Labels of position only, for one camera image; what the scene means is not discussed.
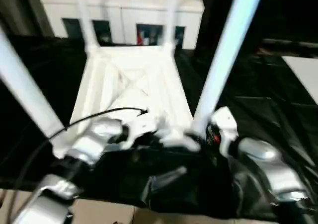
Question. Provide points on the black mat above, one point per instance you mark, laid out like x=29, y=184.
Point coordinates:
x=261, y=109

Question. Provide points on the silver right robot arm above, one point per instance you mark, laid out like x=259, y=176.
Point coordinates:
x=273, y=159

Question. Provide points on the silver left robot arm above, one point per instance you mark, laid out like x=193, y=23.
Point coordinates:
x=99, y=132

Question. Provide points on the grey curtain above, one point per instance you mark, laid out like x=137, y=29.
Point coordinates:
x=20, y=8

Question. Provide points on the black cabinet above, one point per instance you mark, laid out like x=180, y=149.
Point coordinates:
x=285, y=10

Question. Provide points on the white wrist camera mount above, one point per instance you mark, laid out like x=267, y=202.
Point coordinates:
x=223, y=117
x=141, y=126

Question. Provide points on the white cabinet with glass doors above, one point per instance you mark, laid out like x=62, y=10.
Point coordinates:
x=136, y=13

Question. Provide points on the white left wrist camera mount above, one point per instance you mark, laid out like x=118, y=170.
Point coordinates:
x=141, y=126

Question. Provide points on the small red white container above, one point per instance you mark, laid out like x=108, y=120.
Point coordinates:
x=141, y=36

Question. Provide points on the white plastic table top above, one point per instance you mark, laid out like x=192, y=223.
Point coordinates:
x=129, y=65

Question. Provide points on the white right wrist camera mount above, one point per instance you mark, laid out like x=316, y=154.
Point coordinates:
x=223, y=117

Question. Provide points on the white flat board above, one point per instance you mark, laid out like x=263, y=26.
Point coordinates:
x=300, y=72

